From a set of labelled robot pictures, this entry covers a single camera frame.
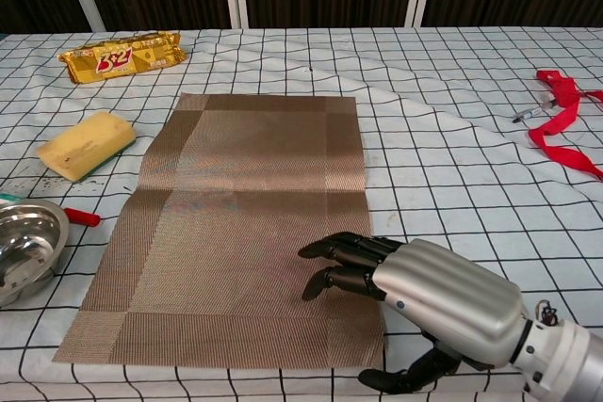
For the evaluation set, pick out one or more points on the brown woven placemat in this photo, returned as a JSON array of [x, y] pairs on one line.
[[226, 185]]

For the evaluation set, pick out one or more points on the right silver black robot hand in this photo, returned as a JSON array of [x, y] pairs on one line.
[[452, 294]]

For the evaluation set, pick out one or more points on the red fabric ribbon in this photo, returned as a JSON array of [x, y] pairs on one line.
[[560, 152]]

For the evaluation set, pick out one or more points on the black silver pen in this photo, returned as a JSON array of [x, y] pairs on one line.
[[534, 111]]

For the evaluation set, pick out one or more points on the gold biscuit packet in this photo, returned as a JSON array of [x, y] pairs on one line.
[[127, 58]]

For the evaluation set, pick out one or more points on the green marker with red cap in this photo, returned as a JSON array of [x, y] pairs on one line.
[[82, 217]]

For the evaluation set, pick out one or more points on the stainless steel bowl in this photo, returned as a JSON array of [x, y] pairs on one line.
[[28, 242]]

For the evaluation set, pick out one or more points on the white black checkered tablecloth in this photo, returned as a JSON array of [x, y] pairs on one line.
[[424, 162]]

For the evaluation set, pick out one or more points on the yellow sponge with green pad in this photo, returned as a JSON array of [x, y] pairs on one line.
[[89, 143]]

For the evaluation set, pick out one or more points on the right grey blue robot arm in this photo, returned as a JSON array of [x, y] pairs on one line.
[[565, 355]]

